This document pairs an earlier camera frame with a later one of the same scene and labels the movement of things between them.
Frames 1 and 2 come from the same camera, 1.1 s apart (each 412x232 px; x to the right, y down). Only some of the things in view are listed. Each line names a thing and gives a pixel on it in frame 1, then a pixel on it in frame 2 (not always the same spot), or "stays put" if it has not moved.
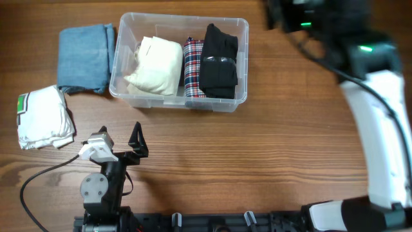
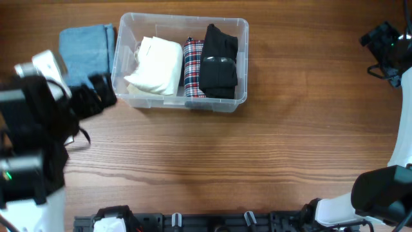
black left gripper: [140, 147] to [105, 98]
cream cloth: [159, 66] stays put
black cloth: [217, 75] stays put
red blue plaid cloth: [193, 49] stays put
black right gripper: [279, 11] to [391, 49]
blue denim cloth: [86, 56] stays put
